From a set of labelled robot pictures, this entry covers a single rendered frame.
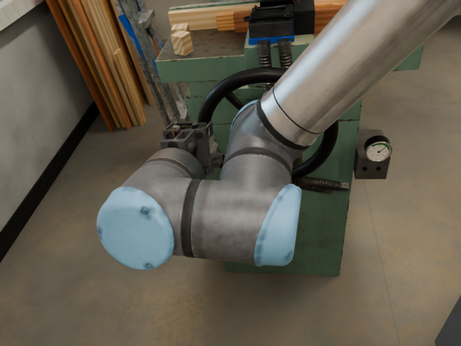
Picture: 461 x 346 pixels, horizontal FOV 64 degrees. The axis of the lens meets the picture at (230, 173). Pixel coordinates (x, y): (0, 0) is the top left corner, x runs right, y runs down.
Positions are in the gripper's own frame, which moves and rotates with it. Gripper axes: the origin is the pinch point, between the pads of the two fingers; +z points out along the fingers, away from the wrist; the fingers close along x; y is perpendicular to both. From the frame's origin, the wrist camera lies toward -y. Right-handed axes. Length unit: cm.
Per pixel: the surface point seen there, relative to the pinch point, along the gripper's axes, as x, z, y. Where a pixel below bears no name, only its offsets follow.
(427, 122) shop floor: -88, 142, -36
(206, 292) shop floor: 17, 41, -73
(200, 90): 6.0, 22.7, 6.9
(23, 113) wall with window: 116, 94, -12
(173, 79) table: 12.1, 21.5, 10.2
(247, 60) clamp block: -7.9, 9.7, 14.8
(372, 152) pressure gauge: -35.9, 22.2, -10.1
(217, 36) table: 2.4, 31.4, 19.1
